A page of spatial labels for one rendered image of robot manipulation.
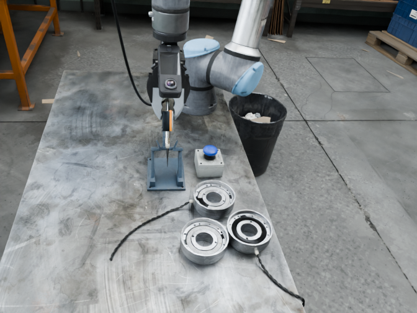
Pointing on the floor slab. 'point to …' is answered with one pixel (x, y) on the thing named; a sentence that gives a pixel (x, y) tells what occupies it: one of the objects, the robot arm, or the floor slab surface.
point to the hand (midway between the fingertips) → (167, 116)
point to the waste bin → (251, 135)
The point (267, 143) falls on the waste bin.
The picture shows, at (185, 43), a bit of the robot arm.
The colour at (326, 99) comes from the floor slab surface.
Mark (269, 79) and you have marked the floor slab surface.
